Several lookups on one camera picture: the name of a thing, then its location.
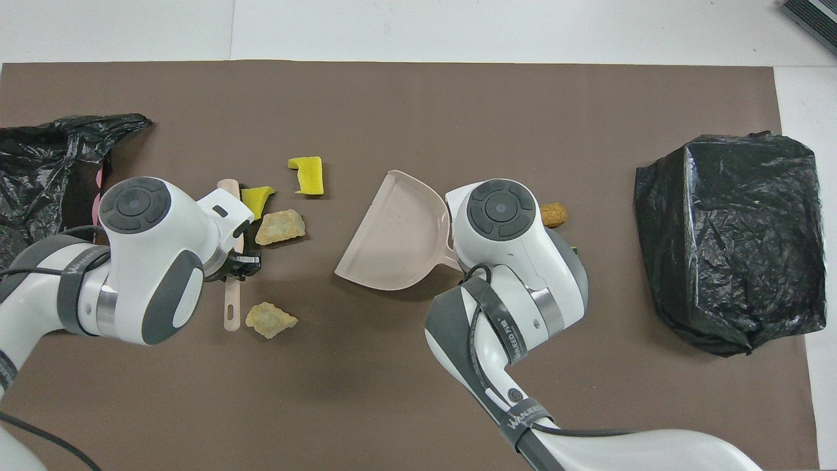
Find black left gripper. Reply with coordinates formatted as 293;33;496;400
206;252;263;283

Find bulky greyish foam lump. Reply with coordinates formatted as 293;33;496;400
254;209;307;247

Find beige hand brush black bristles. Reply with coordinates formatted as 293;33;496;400
218;178;246;333

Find yellowish foam lump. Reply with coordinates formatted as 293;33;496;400
245;301;299;340

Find small yellow sponge piece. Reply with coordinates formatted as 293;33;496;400
240;186;277;222

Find large notched yellow sponge piece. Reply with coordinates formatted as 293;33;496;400
288;156;324;196

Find beige plastic dustpan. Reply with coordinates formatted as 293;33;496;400
333;169;462;292

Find black bag lined pink bin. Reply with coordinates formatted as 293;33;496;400
0;113;154;272

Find brown paper table mat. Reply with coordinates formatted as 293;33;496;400
0;60;820;471

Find dark ribbed grille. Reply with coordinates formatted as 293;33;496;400
780;0;837;56

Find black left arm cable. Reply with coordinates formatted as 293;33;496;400
0;226;109;471

